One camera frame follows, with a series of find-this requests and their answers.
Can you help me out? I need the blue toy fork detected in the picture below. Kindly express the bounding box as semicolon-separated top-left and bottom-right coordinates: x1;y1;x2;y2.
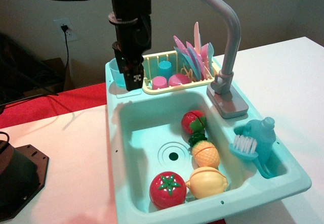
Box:
207;42;214;77

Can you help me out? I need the pink toy plate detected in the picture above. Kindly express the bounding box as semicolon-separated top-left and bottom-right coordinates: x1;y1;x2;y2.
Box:
173;35;199;81

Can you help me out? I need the mint green toy sink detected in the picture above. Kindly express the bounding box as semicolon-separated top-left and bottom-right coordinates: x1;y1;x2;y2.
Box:
106;51;311;223

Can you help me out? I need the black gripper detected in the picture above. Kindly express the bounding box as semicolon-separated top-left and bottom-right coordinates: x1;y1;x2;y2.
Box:
108;9;151;91

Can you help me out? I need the toy pineapple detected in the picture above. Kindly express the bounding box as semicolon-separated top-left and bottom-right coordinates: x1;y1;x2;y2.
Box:
189;132;220;168

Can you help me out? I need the yellow dish rack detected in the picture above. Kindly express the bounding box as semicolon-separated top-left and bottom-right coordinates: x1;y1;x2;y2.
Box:
142;51;214;95

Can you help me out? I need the magenta bowl in rack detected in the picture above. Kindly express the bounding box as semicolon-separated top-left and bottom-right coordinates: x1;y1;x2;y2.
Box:
168;73;191;86

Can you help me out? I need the pink cup in rack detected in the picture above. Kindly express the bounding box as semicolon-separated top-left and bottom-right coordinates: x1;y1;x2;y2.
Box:
152;76;168;90

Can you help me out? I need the black power cord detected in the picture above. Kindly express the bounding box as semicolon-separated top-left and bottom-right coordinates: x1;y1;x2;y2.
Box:
60;24;70;88

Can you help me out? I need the blue soap bottle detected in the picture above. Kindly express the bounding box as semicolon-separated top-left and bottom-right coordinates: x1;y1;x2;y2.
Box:
242;117;276;165

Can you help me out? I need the blue cup in rack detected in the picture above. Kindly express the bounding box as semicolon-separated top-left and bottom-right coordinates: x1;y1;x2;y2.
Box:
158;61;173;80

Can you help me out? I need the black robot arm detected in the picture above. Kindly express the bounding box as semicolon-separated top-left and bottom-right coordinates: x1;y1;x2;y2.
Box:
108;0;151;91

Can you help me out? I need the red cloth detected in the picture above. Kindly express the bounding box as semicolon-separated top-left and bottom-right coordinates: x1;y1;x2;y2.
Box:
1;83;107;128

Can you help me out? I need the toy tomato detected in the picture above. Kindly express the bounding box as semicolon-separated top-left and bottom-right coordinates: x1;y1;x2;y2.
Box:
149;171;187;210

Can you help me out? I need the blue toy plate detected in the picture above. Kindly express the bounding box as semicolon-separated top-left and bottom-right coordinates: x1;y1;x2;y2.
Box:
174;47;194;71

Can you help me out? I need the pink toy fork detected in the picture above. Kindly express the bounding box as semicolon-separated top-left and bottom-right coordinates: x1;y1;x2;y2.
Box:
200;44;209;69

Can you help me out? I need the purple toy plate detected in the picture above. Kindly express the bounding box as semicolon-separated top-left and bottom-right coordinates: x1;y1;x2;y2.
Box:
186;42;205;80

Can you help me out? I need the blue scrub brush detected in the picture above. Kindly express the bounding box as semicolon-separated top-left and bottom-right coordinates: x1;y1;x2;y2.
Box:
228;135;274;179

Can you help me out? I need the toy lemon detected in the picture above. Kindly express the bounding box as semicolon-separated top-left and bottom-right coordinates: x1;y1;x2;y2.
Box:
185;166;228;199

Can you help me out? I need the peach toy knife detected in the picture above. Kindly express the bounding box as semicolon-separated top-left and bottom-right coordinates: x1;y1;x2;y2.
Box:
194;22;201;54

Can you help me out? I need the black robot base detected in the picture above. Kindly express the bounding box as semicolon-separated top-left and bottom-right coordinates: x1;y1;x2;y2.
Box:
1;131;49;221

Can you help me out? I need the white wall outlet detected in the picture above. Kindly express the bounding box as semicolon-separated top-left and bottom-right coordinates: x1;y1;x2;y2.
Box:
53;18;78;42

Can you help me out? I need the light blue plastic cup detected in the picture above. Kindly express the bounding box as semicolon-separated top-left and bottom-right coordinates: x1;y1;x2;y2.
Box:
108;58;126;88

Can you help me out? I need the toy strawberry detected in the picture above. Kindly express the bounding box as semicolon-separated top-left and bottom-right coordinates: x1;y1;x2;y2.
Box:
181;110;207;134

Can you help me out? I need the cardboard box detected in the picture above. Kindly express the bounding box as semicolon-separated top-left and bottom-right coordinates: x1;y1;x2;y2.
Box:
23;58;75;97

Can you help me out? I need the grey toy faucet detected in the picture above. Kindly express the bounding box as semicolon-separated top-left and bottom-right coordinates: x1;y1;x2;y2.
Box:
202;0;249;119

